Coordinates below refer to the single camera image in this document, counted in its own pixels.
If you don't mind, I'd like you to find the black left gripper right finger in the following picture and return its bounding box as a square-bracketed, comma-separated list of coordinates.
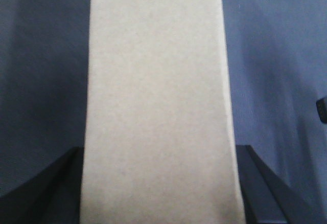
[236, 145, 316, 223]

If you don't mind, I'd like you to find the orange black barcode scanner gun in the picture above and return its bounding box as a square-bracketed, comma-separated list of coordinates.
[316, 96, 327, 124]

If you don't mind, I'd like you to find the small brown cardboard package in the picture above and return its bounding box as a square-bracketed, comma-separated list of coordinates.
[80, 0, 245, 223]

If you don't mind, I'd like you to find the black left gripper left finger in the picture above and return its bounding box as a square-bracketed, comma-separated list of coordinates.
[1, 147, 84, 223]

